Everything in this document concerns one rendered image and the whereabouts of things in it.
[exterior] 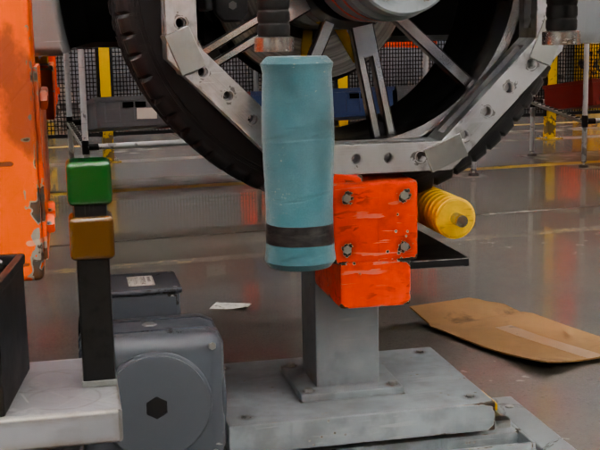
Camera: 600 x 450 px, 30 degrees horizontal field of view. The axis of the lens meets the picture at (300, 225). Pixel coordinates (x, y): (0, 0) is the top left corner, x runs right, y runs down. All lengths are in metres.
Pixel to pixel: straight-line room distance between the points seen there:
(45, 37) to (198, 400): 0.60
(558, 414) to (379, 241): 0.91
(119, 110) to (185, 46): 3.85
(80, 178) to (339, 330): 0.76
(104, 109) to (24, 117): 4.10
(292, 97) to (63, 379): 0.45
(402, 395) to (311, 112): 0.54
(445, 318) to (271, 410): 1.36
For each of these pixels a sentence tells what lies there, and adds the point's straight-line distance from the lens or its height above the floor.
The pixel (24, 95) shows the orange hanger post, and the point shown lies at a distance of 1.15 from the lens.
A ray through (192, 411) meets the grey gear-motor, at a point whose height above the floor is 0.31.
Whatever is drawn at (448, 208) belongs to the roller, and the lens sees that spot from 1.53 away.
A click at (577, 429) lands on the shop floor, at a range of 2.23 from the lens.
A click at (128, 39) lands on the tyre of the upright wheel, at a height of 0.76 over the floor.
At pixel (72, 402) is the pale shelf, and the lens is 1.01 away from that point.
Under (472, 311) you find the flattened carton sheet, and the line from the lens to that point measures 3.01.
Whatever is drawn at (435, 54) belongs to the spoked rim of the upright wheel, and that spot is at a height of 0.73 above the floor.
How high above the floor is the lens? 0.77
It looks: 10 degrees down
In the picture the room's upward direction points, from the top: 1 degrees counter-clockwise
